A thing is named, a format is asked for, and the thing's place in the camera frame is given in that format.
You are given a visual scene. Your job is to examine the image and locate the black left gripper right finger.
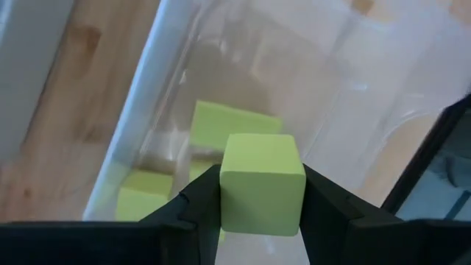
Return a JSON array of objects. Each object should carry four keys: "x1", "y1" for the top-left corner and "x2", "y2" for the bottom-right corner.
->
[{"x1": 299, "y1": 163, "x2": 406, "y2": 265}]

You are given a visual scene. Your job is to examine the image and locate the black aluminium table frame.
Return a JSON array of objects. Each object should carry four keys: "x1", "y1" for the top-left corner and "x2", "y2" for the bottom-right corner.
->
[{"x1": 380, "y1": 93, "x2": 471, "y2": 216}]

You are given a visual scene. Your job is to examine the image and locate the small green cube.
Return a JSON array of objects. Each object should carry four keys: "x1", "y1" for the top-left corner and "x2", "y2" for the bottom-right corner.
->
[
  {"x1": 114, "y1": 169, "x2": 174, "y2": 222},
  {"x1": 219, "y1": 132, "x2": 307, "y2": 237}
]

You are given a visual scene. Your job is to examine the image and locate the white plastic bin with handles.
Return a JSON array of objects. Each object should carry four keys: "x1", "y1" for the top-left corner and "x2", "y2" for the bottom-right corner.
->
[{"x1": 0, "y1": 0, "x2": 77, "y2": 163}]

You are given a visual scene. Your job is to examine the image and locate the clear plastic bin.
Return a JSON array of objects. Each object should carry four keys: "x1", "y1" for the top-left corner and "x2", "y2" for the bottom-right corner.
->
[{"x1": 82, "y1": 0, "x2": 471, "y2": 265}]

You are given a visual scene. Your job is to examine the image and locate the green rectangular block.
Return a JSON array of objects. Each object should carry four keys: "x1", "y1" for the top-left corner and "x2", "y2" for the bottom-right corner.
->
[
  {"x1": 188, "y1": 158, "x2": 222, "y2": 182},
  {"x1": 189, "y1": 99, "x2": 283, "y2": 152}
]

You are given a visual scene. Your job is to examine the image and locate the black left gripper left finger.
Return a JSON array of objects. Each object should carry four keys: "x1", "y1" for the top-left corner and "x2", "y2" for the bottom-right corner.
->
[{"x1": 139, "y1": 163, "x2": 222, "y2": 265}]

